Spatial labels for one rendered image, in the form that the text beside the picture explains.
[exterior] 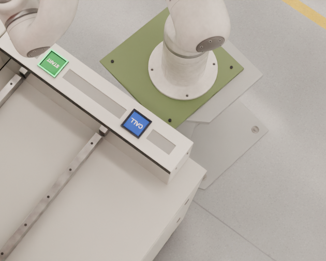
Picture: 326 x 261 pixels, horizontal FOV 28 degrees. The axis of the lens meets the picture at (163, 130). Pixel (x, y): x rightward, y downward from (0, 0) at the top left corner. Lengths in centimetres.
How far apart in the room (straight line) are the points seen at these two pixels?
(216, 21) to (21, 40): 41
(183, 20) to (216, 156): 124
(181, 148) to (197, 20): 35
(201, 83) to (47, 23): 69
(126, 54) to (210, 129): 88
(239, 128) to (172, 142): 106
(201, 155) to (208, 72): 83
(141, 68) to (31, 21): 61
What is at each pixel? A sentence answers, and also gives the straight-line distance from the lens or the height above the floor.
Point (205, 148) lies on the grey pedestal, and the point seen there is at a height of 1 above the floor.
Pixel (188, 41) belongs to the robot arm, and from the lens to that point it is 140.
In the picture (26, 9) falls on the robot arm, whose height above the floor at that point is 139.
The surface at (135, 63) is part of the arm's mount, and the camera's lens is 179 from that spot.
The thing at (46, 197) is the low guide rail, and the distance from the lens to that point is 167.
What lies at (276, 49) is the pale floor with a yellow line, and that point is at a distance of 278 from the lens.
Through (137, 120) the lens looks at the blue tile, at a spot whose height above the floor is 96.
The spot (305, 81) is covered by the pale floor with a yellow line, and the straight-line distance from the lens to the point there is 276.
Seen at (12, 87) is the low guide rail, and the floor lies 85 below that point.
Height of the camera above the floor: 247
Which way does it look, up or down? 72 degrees down
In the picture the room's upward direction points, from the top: 10 degrees clockwise
